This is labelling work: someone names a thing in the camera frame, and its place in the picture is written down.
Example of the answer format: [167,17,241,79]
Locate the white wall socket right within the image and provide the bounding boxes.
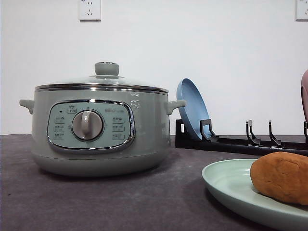
[293,0,308,23]

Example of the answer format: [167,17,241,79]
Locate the green plate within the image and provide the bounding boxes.
[202,159,308,231]

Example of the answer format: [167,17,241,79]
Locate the blue plate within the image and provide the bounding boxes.
[176,78,210,139]

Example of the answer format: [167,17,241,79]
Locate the black plate rack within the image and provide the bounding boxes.
[176,119,308,156]

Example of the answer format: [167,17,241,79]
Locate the pink plate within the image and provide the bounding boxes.
[301,69,308,121]

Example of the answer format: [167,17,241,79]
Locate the green electric steamer pot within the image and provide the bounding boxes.
[20,84,187,177]

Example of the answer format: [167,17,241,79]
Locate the white wall socket left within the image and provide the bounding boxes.
[79,0,102,23]

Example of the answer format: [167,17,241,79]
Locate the white wall socket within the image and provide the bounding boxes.
[79,0,102,23]
[293,0,308,23]

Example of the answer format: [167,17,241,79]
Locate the brown potato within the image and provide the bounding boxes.
[250,151,308,205]

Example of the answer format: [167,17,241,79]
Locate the glass steamer lid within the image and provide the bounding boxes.
[35,61,168,93]

